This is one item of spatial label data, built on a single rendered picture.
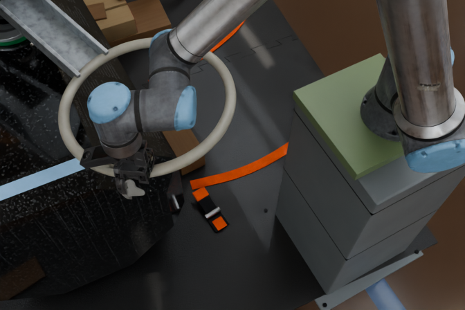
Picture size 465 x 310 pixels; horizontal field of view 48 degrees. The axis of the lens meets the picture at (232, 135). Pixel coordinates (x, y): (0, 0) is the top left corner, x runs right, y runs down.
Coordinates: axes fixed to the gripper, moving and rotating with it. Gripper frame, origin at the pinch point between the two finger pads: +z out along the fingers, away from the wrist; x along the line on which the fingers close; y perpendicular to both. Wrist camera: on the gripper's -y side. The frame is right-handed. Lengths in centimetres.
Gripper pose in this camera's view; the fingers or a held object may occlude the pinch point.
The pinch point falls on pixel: (130, 185)
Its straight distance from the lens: 139.7
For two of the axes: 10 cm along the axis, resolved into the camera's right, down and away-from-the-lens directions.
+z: 0.2, 5.8, 8.2
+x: 1.5, -8.1, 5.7
